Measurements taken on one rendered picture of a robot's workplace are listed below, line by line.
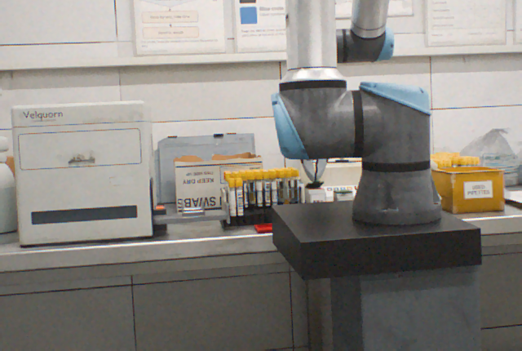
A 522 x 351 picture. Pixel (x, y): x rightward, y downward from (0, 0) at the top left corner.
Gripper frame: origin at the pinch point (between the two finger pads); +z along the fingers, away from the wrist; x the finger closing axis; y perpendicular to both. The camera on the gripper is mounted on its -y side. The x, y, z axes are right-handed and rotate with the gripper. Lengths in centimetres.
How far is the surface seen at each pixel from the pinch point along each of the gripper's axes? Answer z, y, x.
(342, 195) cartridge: 4.5, -1.0, -6.1
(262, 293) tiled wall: 43, 56, 5
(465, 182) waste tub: 2.9, -5.4, -35.4
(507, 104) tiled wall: -16, 53, -84
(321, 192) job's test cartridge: 3.3, -1.6, -1.0
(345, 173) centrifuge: 1.3, 19.7, -13.8
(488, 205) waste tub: 8.7, -5.8, -40.9
